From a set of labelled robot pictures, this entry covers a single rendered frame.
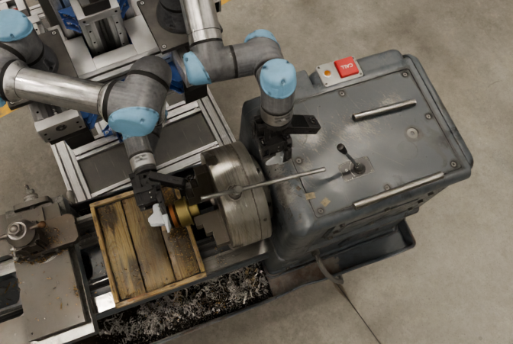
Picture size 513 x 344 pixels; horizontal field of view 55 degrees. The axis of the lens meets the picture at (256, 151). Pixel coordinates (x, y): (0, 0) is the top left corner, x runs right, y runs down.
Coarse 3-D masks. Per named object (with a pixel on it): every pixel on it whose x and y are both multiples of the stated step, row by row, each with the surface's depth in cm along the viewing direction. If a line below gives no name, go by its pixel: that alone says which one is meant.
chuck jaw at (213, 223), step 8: (200, 216) 147; (208, 216) 147; (216, 216) 147; (200, 224) 146; (208, 224) 146; (216, 224) 146; (208, 232) 145; (216, 232) 145; (224, 232) 146; (216, 240) 144; (224, 240) 144
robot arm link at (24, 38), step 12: (0, 12) 136; (12, 12) 136; (0, 24) 133; (12, 24) 134; (24, 24) 135; (0, 36) 132; (12, 36) 133; (24, 36) 135; (36, 36) 141; (12, 48) 134; (24, 48) 137; (36, 48) 142; (24, 60) 138
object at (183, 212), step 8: (176, 200) 149; (184, 200) 147; (168, 208) 147; (176, 208) 146; (184, 208) 146; (192, 208) 147; (168, 216) 145; (176, 216) 146; (184, 216) 145; (192, 216) 147; (176, 224) 146; (184, 224) 147; (192, 224) 148
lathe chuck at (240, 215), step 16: (224, 160) 141; (224, 176) 138; (240, 176) 138; (224, 208) 136; (240, 208) 137; (224, 224) 146; (240, 224) 138; (256, 224) 140; (240, 240) 142; (256, 240) 147
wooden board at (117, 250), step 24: (168, 192) 171; (96, 216) 165; (120, 216) 167; (144, 216) 168; (120, 240) 164; (144, 240) 165; (168, 240) 165; (192, 240) 164; (120, 264) 161; (144, 264) 162; (168, 264) 162; (192, 264) 163; (120, 288) 158; (144, 288) 159; (168, 288) 157
